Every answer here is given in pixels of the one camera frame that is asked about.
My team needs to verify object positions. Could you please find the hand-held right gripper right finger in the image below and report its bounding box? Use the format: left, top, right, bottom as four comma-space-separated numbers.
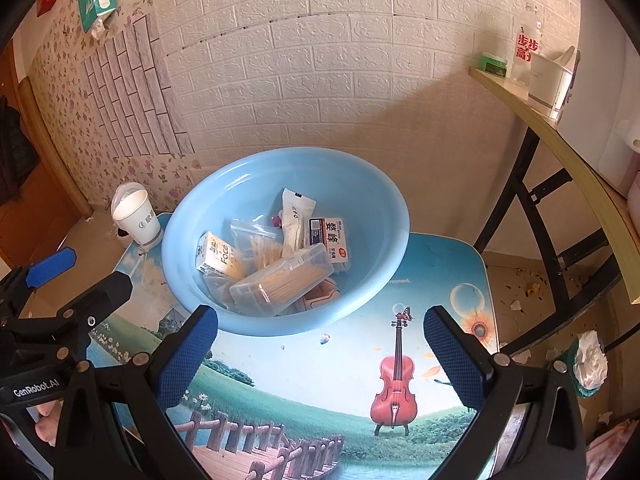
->
422, 305, 588, 480

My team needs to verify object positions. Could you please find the pink floral cloth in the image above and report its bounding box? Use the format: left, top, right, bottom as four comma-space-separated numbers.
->
585, 417, 638, 480

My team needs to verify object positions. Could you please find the green tissue pack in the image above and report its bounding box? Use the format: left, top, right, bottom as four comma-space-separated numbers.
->
77, 0, 119, 38

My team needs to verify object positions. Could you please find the dark hanging jacket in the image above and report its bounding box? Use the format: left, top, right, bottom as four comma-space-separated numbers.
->
0, 95, 41, 206

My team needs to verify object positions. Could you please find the white appliance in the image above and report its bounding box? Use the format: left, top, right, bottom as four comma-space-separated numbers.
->
555, 0, 640, 198

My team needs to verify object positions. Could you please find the yellow folding table top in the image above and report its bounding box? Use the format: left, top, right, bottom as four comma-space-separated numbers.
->
468, 66, 640, 306

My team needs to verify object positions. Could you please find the cream paper box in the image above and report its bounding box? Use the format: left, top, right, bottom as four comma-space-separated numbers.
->
195, 231, 248, 281

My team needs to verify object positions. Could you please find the clear toothpick box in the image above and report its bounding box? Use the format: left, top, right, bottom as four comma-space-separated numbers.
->
229, 242, 335, 317

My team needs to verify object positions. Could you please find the clear cotton swab bag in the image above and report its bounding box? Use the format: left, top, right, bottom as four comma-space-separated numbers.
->
230, 217, 286, 273

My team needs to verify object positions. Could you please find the white paper cup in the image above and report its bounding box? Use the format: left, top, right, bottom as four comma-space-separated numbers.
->
111, 190, 163, 248

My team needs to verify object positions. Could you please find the person's left hand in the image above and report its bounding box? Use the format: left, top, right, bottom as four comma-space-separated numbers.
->
35, 400, 63, 446

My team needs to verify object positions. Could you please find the small clear printed bag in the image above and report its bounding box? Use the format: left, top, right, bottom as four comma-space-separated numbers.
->
202, 272, 238, 311

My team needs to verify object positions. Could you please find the wooden door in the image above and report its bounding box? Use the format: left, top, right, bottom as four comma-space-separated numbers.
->
0, 42, 93, 271

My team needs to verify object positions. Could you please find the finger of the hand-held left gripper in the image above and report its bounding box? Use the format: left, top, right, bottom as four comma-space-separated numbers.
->
10, 271, 133, 342
0, 249, 78, 306

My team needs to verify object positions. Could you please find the pink clear earbud case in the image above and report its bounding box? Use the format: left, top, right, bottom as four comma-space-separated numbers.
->
297, 277, 341, 313

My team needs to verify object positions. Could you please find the green trash bin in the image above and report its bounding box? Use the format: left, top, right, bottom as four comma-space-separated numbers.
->
565, 332, 610, 398

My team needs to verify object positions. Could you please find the clear floss pick box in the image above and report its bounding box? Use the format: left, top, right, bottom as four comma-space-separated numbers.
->
305, 217, 351, 277

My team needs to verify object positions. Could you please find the long white packet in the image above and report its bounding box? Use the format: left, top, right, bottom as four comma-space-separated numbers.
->
277, 188, 317, 261

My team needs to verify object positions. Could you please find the clear bottle red label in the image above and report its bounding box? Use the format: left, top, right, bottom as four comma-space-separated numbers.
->
510, 4, 543, 86

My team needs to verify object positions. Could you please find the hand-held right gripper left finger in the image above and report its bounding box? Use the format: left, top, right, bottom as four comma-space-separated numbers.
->
52, 304, 219, 480

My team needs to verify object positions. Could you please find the white round suction holder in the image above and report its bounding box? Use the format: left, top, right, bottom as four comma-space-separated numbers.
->
110, 182, 146, 211

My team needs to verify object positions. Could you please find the white mug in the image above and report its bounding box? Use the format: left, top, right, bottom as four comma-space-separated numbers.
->
529, 46, 581, 118

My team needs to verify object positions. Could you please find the blue plastic basin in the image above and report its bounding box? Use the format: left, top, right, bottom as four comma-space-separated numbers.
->
161, 147, 411, 337

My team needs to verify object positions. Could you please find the green jar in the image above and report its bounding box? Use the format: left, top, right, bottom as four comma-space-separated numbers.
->
480, 52, 510, 77

